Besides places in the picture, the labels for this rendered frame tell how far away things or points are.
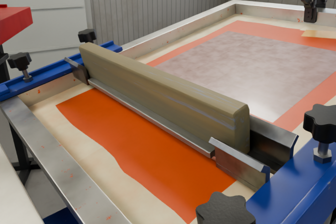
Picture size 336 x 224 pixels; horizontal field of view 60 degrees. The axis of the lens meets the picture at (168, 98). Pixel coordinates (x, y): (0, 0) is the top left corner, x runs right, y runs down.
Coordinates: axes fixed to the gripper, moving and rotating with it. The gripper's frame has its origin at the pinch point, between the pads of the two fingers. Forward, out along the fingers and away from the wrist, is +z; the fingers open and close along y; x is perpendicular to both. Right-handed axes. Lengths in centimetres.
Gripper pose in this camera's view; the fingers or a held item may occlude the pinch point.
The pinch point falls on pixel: (314, 12)
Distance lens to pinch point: 92.0
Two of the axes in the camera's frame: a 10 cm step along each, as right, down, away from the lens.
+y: 7.5, -4.3, 4.9
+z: 1.5, 8.5, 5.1
